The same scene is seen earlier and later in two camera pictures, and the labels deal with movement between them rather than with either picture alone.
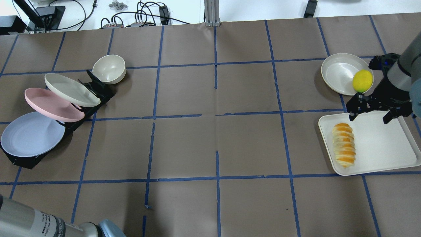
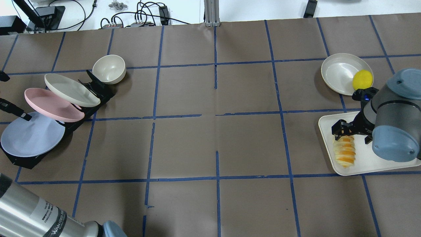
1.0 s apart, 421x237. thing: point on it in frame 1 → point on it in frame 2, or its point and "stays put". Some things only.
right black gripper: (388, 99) → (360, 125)
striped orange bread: (344, 144) stays put
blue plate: (31, 134) stays put
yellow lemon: (362, 80) stays put
